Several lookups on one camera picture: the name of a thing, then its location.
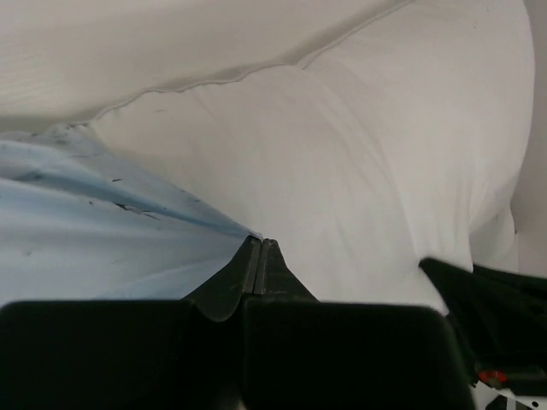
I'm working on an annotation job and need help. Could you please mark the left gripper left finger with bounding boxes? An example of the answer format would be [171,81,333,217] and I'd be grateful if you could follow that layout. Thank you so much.
[183,236,261,322]

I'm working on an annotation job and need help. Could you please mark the white pillow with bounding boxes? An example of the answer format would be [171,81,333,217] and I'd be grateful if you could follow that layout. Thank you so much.
[1,1,535,310]

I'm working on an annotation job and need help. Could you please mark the light blue pillowcase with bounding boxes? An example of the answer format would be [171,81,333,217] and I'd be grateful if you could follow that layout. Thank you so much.
[1,126,250,304]

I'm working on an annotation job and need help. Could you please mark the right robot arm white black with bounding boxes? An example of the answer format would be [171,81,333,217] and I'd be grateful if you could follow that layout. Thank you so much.
[420,258,546,409]

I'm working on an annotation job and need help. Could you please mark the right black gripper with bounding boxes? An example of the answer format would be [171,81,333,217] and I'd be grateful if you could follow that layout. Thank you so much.
[420,258,546,384]

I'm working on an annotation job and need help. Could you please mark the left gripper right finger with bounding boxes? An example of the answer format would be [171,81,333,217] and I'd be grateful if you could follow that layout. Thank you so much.
[254,239,318,302]

